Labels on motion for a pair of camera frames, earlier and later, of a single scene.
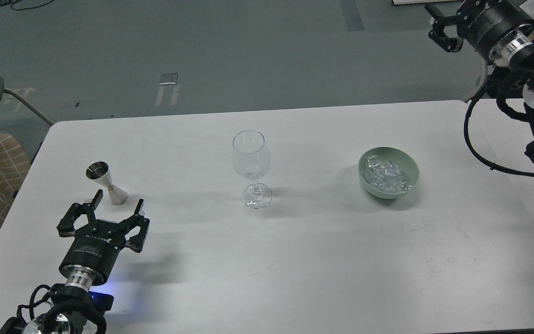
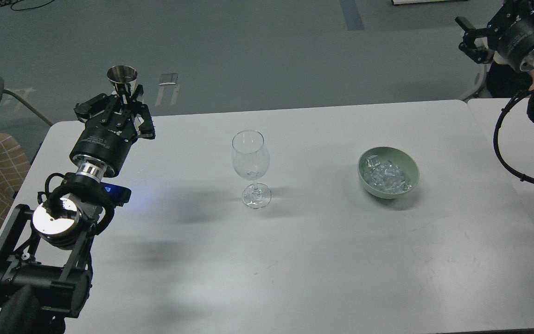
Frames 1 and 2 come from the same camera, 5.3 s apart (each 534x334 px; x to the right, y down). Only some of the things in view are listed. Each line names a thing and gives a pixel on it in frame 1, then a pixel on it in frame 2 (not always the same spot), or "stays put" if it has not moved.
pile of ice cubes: x=386 y=177 stays put
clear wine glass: x=251 y=161 stays put
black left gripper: x=98 y=248 to x=109 y=137
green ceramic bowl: x=388 y=173 stays put
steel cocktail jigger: x=99 y=171 to x=123 y=74
